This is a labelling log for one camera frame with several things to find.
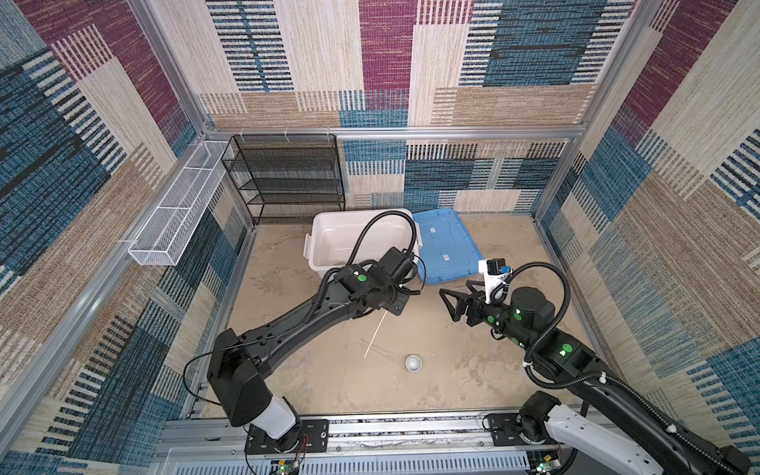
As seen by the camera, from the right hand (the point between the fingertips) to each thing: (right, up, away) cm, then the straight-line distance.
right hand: (454, 292), depth 71 cm
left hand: (-13, 0, +7) cm, 14 cm away
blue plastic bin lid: (+7, +9, +38) cm, 40 cm away
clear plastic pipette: (-14, -21, +14) cm, 29 cm away
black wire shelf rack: (-52, +35, +37) cm, 73 cm away
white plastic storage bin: (-33, +14, +32) cm, 48 cm away
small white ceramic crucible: (-8, -22, +13) cm, 27 cm away
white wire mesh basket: (-83, +14, +21) cm, 87 cm away
